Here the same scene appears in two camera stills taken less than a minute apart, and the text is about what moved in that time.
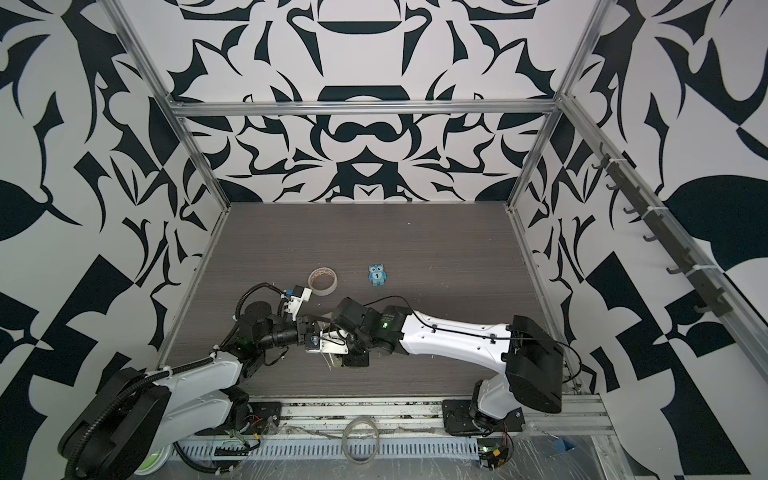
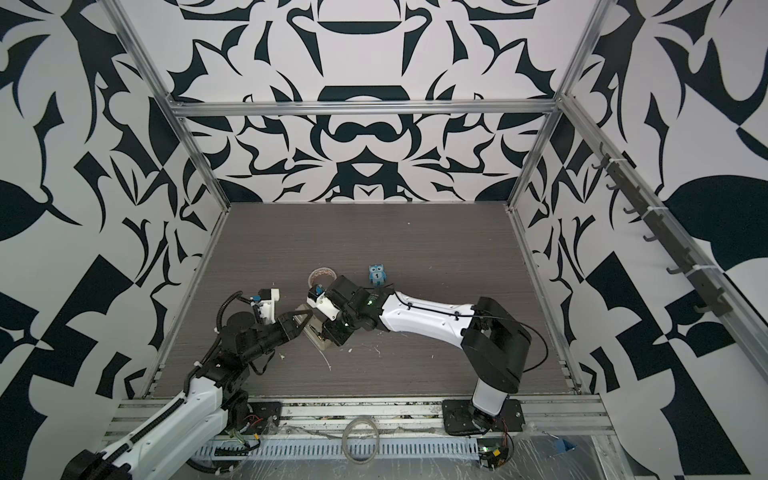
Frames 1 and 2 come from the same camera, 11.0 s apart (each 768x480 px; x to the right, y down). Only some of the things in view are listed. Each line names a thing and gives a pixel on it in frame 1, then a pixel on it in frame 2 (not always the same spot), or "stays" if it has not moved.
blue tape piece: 562,445 stays
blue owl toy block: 377,274 stays
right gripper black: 354,360 -> 334,335
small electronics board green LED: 492,451 stays
